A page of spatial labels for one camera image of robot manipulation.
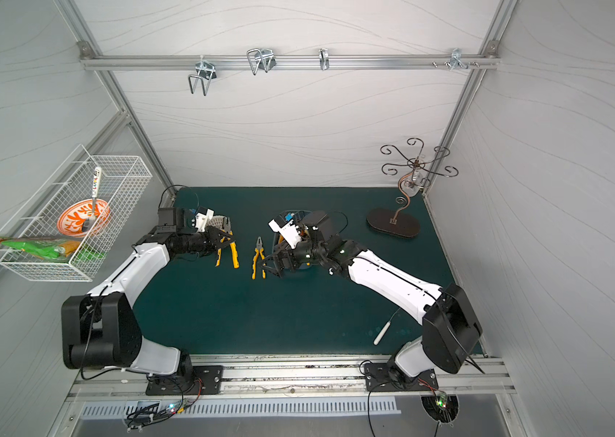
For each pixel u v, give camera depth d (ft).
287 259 2.12
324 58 2.57
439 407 2.35
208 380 2.40
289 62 2.62
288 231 2.18
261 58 2.50
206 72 2.57
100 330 1.42
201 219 2.62
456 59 2.51
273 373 2.47
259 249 3.30
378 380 2.40
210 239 2.47
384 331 2.68
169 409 2.21
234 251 2.74
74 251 1.82
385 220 3.53
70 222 2.17
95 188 2.22
